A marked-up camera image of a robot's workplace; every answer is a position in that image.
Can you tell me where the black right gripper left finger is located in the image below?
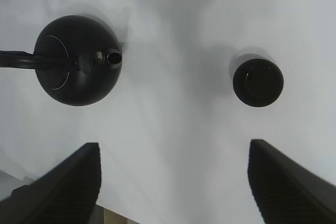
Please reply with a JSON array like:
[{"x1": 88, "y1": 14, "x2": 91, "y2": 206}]
[{"x1": 1, "y1": 143, "x2": 101, "y2": 223}]

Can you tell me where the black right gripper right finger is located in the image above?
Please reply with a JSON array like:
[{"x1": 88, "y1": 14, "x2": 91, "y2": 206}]
[{"x1": 248, "y1": 140, "x2": 335, "y2": 223}]

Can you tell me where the small black teacup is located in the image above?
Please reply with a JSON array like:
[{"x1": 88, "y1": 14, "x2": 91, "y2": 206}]
[{"x1": 233, "y1": 58, "x2": 284, "y2": 108}]

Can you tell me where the black cast iron teapot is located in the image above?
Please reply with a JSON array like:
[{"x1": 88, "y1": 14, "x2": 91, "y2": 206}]
[{"x1": 1, "y1": 15, "x2": 123, "y2": 106}]

